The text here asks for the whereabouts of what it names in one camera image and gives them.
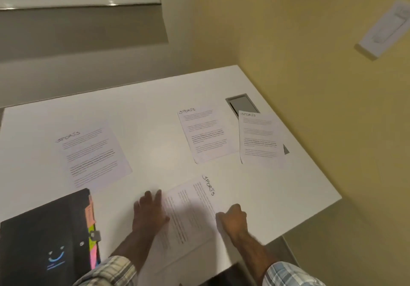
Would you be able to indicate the person's right hand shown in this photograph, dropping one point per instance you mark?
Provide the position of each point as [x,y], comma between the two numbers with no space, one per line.
[235,221]

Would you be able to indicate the person's left hand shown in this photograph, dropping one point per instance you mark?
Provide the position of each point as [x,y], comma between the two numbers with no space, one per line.
[149,215]

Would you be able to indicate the white text paper sheet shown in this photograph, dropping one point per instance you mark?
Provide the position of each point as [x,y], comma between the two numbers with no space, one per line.
[259,135]
[205,132]
[189,205]
[93,154]

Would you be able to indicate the black expanding folder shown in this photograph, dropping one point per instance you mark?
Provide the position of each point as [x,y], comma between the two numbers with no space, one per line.
[32,231]

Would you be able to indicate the person's right forearm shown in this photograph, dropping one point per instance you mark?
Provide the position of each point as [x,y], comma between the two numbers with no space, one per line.
[256,257]

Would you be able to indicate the person's left forearm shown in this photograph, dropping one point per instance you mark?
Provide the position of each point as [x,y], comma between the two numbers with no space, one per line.
[134,250]

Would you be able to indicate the plaid shirt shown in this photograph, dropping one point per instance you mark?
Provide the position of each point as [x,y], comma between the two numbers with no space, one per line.
[109,273]

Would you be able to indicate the white wall switch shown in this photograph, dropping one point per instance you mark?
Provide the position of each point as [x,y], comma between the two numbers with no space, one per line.
[384,29]

